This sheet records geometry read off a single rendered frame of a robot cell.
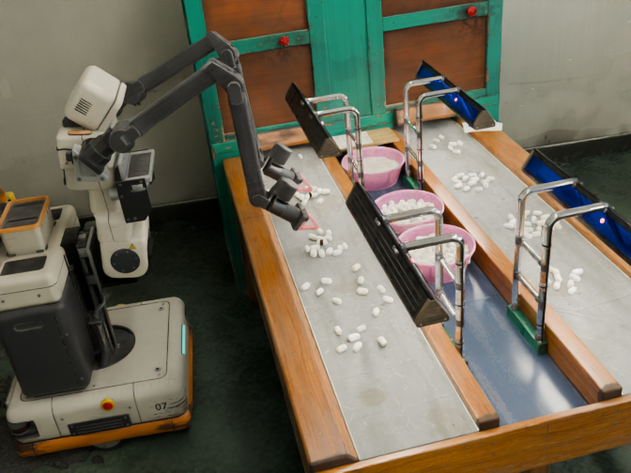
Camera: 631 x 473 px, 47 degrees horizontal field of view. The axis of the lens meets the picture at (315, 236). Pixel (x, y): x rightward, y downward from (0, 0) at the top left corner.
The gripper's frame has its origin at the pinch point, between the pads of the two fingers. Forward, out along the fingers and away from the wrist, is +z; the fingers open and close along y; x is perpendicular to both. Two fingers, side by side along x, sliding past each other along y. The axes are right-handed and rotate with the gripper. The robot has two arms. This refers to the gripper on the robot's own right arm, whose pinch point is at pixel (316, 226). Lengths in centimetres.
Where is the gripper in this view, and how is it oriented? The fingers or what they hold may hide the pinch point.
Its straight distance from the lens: 249.9
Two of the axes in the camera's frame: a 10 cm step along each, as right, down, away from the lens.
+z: 8.0, 4.1, 4.4
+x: -5.6, 7.8, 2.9
